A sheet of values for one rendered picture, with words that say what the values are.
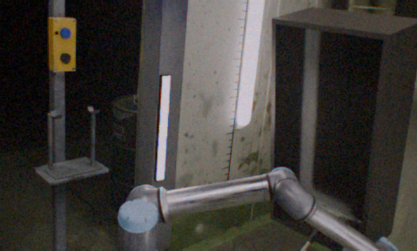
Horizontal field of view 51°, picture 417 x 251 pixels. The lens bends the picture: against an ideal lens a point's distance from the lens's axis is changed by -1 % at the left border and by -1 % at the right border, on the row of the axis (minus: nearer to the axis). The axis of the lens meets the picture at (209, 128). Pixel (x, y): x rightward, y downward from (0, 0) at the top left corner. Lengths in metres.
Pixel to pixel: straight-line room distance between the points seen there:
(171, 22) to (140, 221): 1.18
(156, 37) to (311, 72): 0.90
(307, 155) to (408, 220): 0.90
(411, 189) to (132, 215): 2.20
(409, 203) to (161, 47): 2.00
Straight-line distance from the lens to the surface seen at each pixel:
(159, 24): 2.42
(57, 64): 2.30
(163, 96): 2.47
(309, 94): 2.66
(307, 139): 2.77
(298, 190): 1.78
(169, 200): 1.87
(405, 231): 3.32
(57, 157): 2.49
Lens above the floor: 1.72
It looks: 17 degrees down
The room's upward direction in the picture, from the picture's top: 5 degrees clockwise
